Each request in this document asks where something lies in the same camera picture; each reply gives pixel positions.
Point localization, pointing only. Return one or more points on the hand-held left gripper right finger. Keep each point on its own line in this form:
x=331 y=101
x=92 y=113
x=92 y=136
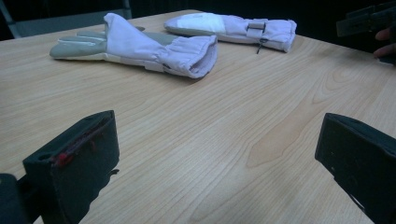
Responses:
x=361 y=158

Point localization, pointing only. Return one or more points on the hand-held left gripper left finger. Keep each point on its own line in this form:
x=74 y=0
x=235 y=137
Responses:
x=77 y=161

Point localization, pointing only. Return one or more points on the lavender and white winter glove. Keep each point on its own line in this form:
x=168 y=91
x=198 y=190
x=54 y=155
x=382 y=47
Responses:
x=137 y=46
x=236 y=29

